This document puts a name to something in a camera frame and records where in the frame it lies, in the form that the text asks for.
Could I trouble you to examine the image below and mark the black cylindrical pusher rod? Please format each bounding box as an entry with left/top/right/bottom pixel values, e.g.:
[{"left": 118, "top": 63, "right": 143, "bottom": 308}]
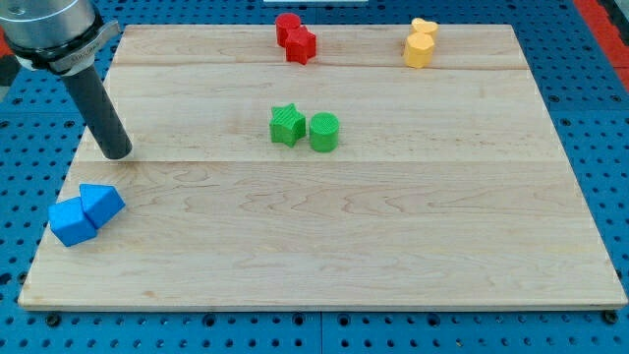
[{"left": 62, "top": 66, "right": 133, "bottom": 159}]

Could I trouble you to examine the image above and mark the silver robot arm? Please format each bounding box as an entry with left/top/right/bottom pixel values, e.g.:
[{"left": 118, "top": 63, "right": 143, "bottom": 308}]
[{"left": 1, "top": 0, "right": 133, "bottom": 159}]

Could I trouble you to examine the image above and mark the blue triangular block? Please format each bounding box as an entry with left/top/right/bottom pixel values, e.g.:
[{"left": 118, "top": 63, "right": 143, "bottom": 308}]
[{"left": 80, "top": 184, "right": 126, "bottom": 229}]

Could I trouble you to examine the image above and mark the blue cube block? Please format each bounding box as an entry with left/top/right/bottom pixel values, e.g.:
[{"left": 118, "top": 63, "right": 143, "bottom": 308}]
[{"left": 48, "top": 197, "right": 97, "bottom": 247}]

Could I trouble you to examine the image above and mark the wooden board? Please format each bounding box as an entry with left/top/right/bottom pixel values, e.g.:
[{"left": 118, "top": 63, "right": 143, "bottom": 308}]
[{"left": 19, "top": 25, "right": 627, "bottom": 312}]

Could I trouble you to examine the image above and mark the green star block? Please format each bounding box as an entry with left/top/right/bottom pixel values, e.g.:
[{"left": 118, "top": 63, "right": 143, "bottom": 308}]
[{"left": 269, "top": 103, "right": 306, "bottom": 148}]

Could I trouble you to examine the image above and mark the red cylinder block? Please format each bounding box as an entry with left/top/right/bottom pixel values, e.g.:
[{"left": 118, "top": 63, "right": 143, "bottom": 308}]
[{"left": 274, "top": 13, "right": 302, "bottom": 47}]

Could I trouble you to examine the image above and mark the red star block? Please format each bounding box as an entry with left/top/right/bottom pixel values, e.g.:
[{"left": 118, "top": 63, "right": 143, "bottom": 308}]
[{"left": 285, "top": 26, "right": 316, "bottom": 65}]

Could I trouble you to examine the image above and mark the green cylinder block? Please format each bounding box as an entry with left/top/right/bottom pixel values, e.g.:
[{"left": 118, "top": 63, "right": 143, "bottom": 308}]
[{"left": 310, "top": 112, "right": 339, "bottom": 152}]

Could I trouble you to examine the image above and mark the yellow hexagon block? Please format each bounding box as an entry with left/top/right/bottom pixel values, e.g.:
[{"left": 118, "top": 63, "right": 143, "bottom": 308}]
[{"left": 403, "top": 32, "right": 435, "bottom": 69}]

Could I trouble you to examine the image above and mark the yellow heart block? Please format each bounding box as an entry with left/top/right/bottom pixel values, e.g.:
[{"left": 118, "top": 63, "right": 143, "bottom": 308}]
[{"left": 410, "top": 18, "right": 439, "bottom": 39}]

